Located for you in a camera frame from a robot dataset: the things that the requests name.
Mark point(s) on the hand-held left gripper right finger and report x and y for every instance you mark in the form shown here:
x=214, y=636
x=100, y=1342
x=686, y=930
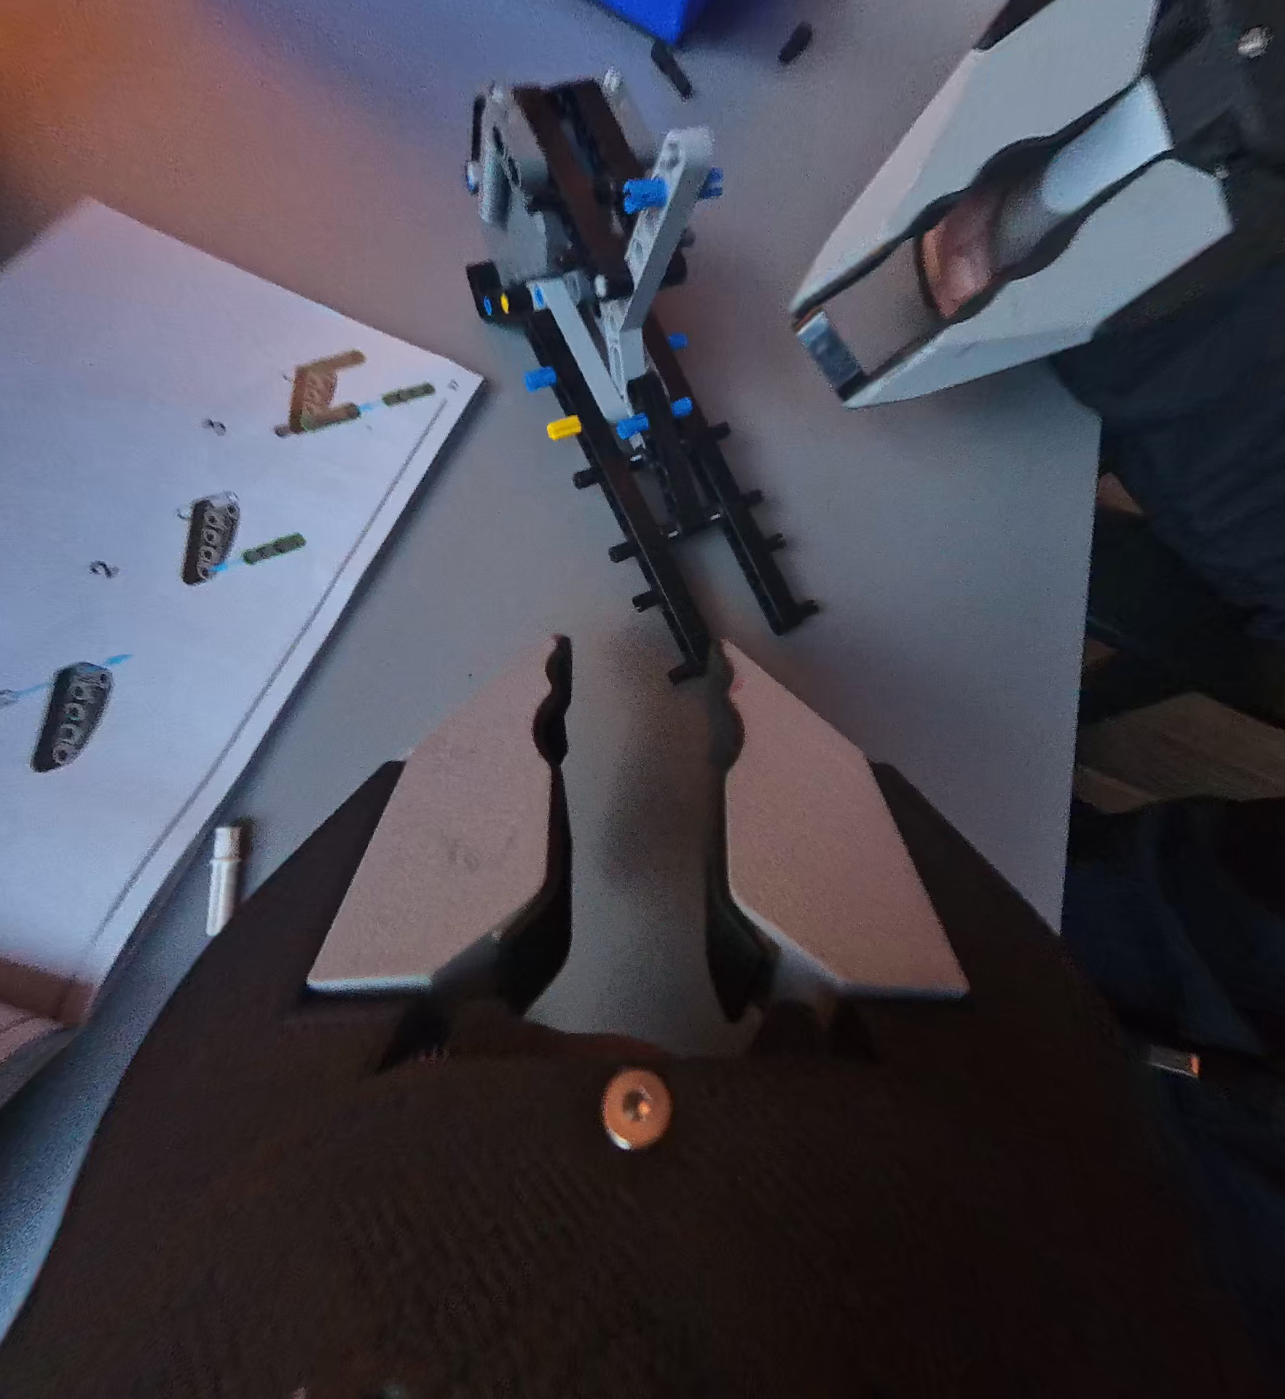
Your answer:
x=828, y=862

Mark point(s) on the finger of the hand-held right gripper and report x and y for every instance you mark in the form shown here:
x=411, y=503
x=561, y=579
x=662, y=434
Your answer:
x=1035, y=88
x=1090, y=274

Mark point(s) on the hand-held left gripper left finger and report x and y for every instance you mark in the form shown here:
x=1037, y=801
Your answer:
x=457, y=851

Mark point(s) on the black and grey lego chassis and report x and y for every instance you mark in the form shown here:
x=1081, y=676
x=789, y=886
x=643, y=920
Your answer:
x=621, y=327

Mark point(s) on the white lego pin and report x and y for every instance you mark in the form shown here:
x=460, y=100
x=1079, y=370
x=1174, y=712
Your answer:
x=225, y=879

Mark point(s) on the small black lego pin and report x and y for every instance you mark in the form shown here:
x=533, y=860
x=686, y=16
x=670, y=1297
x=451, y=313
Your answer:
x=797, y=41
x=670, y=67

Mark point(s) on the person's dark clothing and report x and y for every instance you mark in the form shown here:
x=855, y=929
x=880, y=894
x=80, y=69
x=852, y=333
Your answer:
x=1234, y=438

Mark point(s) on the blue plastic bin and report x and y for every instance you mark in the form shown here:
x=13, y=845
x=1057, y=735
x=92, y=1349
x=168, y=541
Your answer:
x=653, y=12

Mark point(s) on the white instruction booklet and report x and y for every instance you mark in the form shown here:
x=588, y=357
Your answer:
x=108, y=459

